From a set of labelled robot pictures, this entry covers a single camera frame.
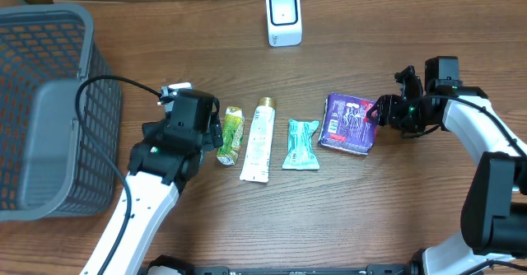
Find purple snack package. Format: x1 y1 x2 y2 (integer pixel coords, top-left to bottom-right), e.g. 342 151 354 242
318 92 376 155

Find green yellow drink carton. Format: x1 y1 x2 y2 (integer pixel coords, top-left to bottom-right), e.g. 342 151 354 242
217 106 245 165

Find white tube gold cap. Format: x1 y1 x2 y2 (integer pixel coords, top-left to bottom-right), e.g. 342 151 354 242
240 97 276 183

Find teal candy wrapper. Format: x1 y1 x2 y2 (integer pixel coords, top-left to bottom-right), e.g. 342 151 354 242
282 119 319 170

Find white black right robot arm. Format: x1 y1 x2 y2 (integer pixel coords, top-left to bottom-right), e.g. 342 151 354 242
366 56 526 274

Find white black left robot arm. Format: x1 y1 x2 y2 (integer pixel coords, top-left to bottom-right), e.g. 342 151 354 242
82 82 223 274

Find white barcode scanner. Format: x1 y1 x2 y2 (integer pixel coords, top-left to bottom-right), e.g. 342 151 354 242
265 0 302 47

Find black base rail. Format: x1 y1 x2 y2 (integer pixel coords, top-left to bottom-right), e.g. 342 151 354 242
139 254 413 275

